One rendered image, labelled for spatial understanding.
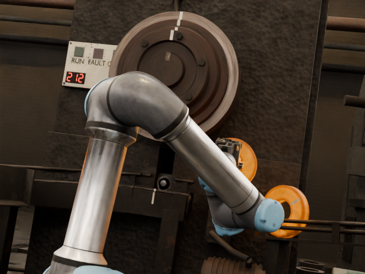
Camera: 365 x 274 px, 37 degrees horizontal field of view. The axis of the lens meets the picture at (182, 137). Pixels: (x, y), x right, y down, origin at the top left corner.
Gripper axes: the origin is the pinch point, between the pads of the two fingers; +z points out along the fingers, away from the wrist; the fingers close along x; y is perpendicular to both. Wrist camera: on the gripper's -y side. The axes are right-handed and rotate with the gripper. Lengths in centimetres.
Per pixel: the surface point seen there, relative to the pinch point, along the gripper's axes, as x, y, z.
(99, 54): 61, 24, 40
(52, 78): 375, -60, 640
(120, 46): 48, 28, 28
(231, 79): 6.5, 21.6, 25.4
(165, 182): 25.5, -18.6, 25.2
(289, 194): -18.7, -8.5, -0.2
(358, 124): -86, -48, 493
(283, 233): -18.7, -19.7, -3.3
